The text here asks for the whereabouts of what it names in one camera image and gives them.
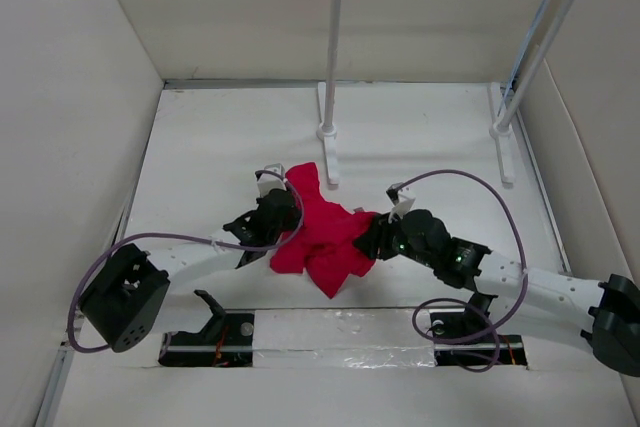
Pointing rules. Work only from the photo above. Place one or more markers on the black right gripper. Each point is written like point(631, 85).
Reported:
point(377, 235)

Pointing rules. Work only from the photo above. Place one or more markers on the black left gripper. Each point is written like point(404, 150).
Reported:
point(292, 220)

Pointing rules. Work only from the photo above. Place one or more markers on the red t shirt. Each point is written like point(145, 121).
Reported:
point(323, 248)

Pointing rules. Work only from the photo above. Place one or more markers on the blue wire hanger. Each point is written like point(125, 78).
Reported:
point(539, 14)

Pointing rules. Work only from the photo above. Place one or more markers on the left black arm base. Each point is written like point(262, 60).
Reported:
point(224, 341)

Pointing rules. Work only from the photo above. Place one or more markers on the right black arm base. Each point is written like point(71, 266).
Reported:
point(451, 322)

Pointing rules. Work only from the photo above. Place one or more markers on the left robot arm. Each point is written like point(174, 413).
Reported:
point(122, 293)

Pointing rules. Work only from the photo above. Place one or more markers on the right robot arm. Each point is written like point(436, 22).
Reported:
point(599, 317)

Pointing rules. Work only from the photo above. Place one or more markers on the white clothes rack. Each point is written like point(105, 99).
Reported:
point(501, 129)

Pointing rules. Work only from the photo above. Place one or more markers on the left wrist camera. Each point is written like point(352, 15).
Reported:
point(269, 178)

